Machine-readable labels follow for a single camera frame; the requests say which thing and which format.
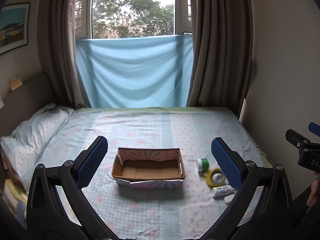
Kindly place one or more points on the pale blue pillow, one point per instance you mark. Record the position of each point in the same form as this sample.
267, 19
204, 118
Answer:
30, 135

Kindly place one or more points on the white bottle with green cap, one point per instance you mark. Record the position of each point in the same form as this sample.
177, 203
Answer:
203, 164

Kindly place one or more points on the checked floral bed sheet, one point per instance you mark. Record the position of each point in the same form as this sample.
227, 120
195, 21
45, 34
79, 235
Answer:
150, 205

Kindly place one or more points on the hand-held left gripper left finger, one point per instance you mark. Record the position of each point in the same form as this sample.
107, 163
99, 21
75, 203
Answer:
92, 162

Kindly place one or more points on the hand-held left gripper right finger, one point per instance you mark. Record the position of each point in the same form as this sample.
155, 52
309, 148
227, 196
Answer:
226, 165

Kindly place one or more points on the yellow tape roll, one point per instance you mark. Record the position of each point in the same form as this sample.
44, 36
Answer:
208, 176

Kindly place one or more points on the white remote control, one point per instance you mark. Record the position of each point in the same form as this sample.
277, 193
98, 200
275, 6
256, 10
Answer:
228, 199

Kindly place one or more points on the framed wall picture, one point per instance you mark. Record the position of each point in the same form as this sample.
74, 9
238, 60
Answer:
13, 27

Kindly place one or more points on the grey padded headboard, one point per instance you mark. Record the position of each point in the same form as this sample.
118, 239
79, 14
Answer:
30, 97

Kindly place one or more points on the person's dark clothing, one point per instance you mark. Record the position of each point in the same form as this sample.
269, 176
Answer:
303, 217

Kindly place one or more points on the grey-brown curtain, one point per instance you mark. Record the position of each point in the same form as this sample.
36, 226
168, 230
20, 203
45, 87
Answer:
65, 42
220, 42

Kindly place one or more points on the folded pale yellow blanket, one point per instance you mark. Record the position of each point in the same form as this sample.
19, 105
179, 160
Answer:
12, 192

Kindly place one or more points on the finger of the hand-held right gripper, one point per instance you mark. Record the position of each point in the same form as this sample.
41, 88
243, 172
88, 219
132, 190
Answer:
295, 138
315, 129

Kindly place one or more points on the small white bottle shiny top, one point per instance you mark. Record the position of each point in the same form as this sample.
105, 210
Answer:
217, 178

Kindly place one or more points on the small wooden block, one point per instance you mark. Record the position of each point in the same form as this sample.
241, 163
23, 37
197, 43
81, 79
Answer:
16, 83

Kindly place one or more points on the window with white frame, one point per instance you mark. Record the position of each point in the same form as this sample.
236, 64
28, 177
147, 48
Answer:
132, 7

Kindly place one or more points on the white bottle with blue label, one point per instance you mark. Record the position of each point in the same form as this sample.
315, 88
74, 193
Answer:
221, 191

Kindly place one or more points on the light blue hanging cloth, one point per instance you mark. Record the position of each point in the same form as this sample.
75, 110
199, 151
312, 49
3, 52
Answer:
135, 72

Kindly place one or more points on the green mattress sheet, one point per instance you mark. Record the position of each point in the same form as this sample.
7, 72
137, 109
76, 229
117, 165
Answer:
150, 109

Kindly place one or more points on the person's right hand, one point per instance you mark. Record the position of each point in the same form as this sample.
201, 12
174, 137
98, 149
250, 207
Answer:
314, 192

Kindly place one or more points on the printed cardboard box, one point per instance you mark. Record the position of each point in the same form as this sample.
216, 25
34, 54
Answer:
150, 170

